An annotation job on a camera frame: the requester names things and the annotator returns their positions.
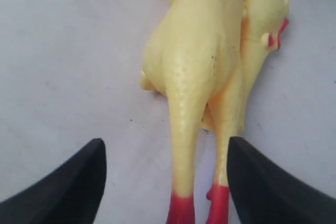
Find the headless rubber chicken body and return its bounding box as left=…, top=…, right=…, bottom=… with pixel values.
left=140, top=0, right=244, bottom=223

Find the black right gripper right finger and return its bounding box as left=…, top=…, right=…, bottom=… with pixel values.
left=227, top=136, right=335, bottom=224

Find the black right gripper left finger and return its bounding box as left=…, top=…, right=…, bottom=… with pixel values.
left=1, top=138, right=107, bottom=224

